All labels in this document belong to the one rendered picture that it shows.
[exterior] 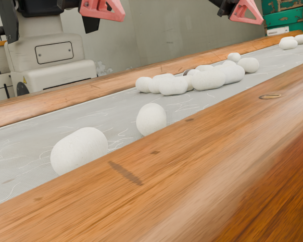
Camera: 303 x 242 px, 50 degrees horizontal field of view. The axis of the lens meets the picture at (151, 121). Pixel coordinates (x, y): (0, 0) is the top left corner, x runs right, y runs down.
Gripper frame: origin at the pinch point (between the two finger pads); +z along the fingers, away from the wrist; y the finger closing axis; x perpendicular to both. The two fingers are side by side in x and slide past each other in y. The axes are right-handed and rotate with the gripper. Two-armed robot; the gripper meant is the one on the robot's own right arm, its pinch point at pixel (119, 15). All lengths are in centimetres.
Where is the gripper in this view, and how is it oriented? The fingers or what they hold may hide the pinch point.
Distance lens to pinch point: 54.4
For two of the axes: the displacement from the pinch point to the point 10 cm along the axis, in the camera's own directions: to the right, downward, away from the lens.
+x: -3.3, 7.2, 6.1
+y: 6.7, -2.8, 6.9
